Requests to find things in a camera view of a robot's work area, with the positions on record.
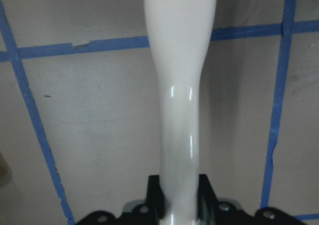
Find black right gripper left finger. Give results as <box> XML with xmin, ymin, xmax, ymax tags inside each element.
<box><xmin>146</xmin><ymin>175</ymin><xmax>165</xmax><ymax>215</ymax></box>

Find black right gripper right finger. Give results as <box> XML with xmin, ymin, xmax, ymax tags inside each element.
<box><xmin>197</xmin><ymin>174</ymin><xmax>218</xmax><ymax>215</ymax></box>

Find beige hand brush black bristles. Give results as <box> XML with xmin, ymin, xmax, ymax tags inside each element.
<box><xmin>144</xmin><ymin>0</ymin><xmax>216</xmax><ymax>225</ymax></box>

